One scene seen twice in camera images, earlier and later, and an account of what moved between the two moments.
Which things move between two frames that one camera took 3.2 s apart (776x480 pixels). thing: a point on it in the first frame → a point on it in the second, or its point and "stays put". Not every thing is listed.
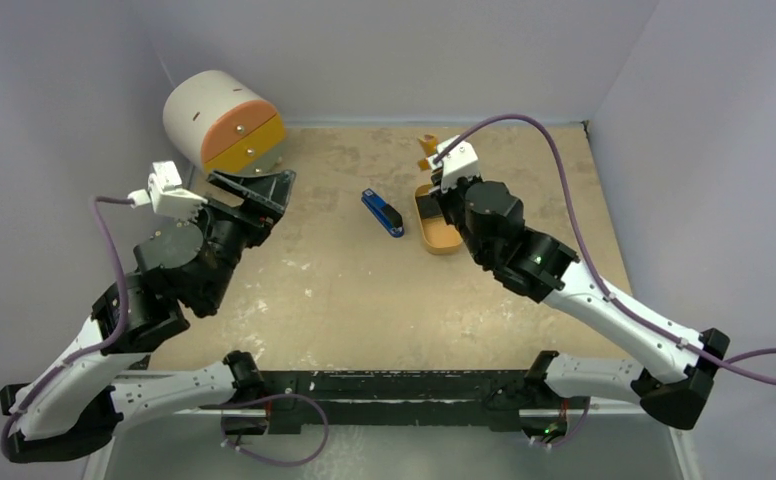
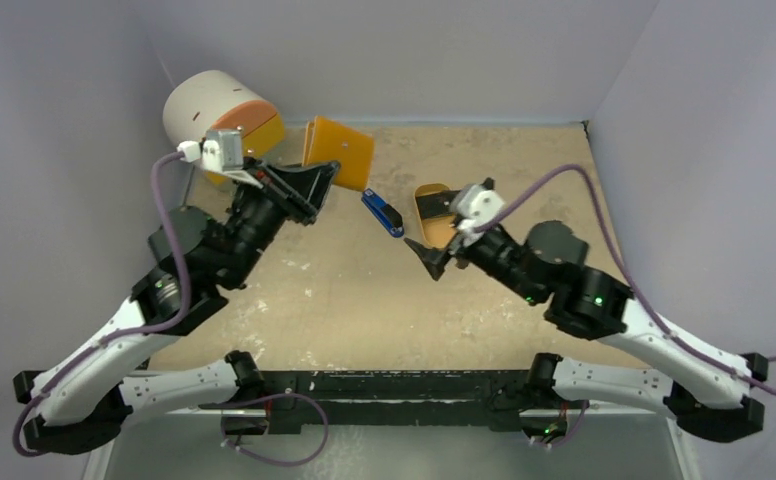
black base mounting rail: [306, 402] stays put
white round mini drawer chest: [220, 124] stays put
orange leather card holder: [429, 143] → [329, 141]
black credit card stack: [428, 206] stays put
